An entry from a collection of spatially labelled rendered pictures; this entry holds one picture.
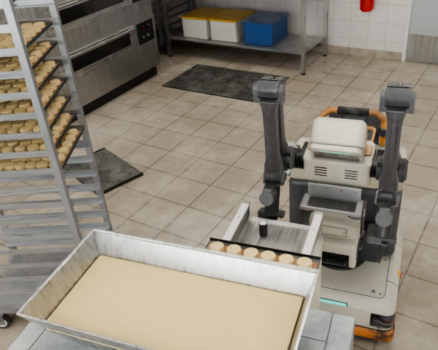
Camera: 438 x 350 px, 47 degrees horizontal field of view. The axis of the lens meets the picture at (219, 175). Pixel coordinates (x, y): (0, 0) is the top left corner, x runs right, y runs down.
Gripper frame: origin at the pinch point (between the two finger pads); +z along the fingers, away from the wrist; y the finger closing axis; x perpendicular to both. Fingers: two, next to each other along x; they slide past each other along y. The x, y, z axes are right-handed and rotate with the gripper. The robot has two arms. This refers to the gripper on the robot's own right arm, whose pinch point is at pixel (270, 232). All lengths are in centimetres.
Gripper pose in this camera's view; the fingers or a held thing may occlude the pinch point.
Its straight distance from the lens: 207.8
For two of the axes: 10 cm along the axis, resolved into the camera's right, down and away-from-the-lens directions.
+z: -0.4, 9.6, 2.7
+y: 9.3, 1.3, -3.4
